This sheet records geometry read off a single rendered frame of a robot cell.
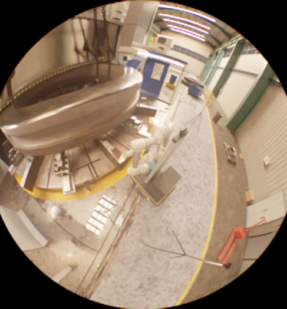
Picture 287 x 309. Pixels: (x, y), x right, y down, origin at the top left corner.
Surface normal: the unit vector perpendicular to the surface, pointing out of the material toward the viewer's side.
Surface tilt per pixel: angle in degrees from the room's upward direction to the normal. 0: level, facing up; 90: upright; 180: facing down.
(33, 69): 90
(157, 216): 0
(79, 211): 0
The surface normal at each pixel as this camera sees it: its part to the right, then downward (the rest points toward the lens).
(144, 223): 0.22, -0.55
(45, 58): 0.90, 0.43
